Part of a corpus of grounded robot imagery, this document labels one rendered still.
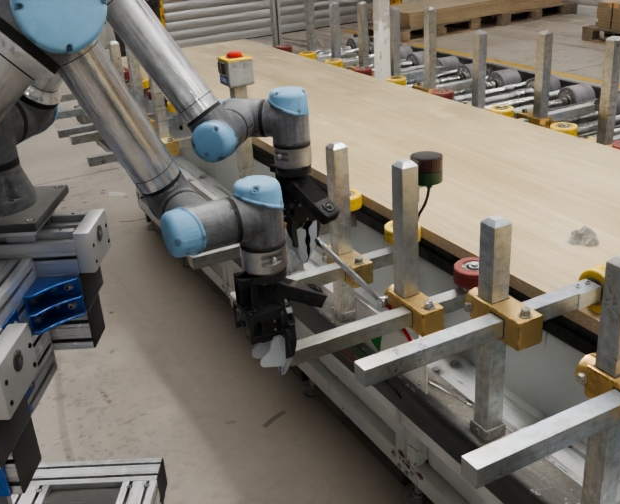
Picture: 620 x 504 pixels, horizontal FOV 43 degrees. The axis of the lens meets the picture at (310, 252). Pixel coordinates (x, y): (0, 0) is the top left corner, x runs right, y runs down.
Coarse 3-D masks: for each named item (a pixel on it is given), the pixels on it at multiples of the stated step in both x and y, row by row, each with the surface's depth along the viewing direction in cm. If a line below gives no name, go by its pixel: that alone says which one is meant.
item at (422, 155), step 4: (416, 152) 144; (420, 152) 144; (424, 152) 144; (428, 152) 144; (432, 152) 144; (436, 152) 144; (412, 156) 142; (416, 156) 142; (420, 156) 142; (424, 156) 142; (428, 156) 142; (432, 156) 142; (436, 156) 141; (440, 156) 141; (424, 160) 140; (428, 160) 140; (432, 172) 141; (436, 172) 141; (428, 188) 145; (428, 192) 145; (428, 196) 146; (424, 204) 146; (420, 212) 146
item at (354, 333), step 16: (448, 304) 150; (368, 320) 145; (384, 320) 144; (400, 320) 146; (320, 336) 140; (336, 336) 140; (352, 336) 142; (368, 336) 144; (304, 352) 138; (320, 352) 139
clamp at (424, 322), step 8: (392, 288) 154; (392, 296) 152; (400, 296) 150; (416, 296) 150; (424, 296) 150; (392, 304) 152; (400, 304) 150; (408, 304) 147; (416, 304) 147; (424, 304) 147; (416, 312) 145; (424, 312) 144; (432, 312) 144; (440, 312) 145; (416, 320) 146; (424, 320) 144; (432, 320) 145; (440, 320) 146; (416, 328) 147; (424, 328) 145; (432, 328) 146; (440, 328) 147
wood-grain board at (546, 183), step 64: (192, 64) 363; (256, 64) 353; (320, 64) 344; (320, 128) 250; (384, 128) 246; (448, 128) 241; (512, 128) 237; (384, 192) 194; (448, 192) 191; (512, 192) 188; (576, 192) 186; (512, 256) 156; (576, 256) 155; (576, 320) 137
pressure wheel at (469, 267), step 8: (456, 264) 153; (464, 264) 153; (472, 264) 152; (456, 272) 151; (464, 272) 150; (472, 272) 150; (456, 280) 152; (464, 280) 150; (472, 280) 149; (464, 288) 151; (472, 288) 150
